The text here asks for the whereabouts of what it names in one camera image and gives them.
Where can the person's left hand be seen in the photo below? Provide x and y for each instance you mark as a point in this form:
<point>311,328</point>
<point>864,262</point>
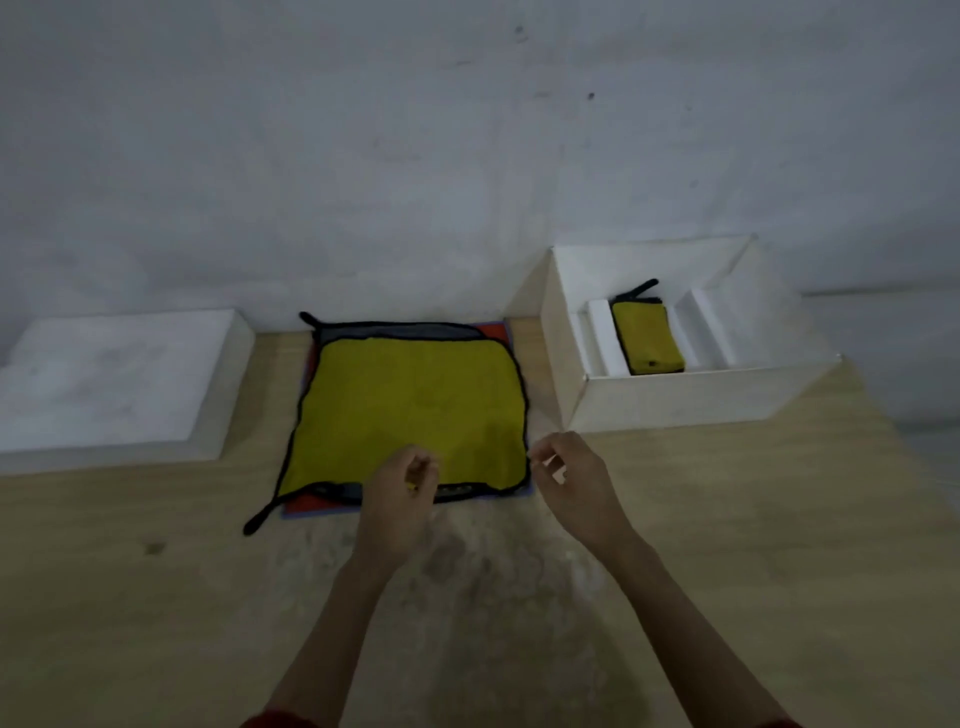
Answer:
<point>390,510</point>

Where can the person's right hand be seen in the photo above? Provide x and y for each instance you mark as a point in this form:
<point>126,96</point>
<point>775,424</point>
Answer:
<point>589,495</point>

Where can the person's right thumb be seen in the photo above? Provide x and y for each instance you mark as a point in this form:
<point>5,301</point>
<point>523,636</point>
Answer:
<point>546,480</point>

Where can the person's left fingers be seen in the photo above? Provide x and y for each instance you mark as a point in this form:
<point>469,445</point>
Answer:
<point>426,472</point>

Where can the person's left forearm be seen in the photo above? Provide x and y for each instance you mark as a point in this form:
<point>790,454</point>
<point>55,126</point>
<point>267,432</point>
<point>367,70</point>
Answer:
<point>334,637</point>

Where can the person's right forearm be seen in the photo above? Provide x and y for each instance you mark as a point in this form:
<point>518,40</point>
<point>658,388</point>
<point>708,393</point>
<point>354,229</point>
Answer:
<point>690,645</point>

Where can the yellow towel with black trim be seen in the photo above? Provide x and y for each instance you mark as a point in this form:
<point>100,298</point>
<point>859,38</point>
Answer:
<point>409,409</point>

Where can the white open box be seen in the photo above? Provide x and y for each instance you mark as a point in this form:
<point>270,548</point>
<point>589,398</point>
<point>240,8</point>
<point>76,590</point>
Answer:
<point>675,401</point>

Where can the folded yellow towel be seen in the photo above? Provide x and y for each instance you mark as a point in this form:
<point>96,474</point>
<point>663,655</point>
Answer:
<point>649,337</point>

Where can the white flat box lid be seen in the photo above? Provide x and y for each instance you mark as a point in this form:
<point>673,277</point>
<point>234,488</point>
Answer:
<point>112,390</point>

